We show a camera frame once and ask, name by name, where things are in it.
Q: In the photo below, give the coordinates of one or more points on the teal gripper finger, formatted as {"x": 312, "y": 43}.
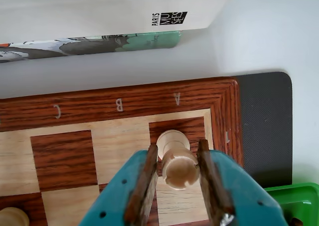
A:
{"x": 239, "y": 198}
{"x": 117, "y": 198}

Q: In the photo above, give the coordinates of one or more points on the light wood chess rook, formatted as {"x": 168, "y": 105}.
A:
{"x": 179, "y": 171}

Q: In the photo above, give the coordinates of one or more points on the wooden folding chess board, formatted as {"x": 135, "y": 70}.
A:
{"x": 62, "y": 158}

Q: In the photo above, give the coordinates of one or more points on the green plastic tray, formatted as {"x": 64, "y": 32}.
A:
{"x": 306, "y": 193}

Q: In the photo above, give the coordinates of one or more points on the dark grey table mat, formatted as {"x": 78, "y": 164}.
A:
{"x": 266, "y": 124}

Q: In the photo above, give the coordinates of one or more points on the white Gabrielle Chanel book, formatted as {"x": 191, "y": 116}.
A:
{"x": 99, "y": 12}

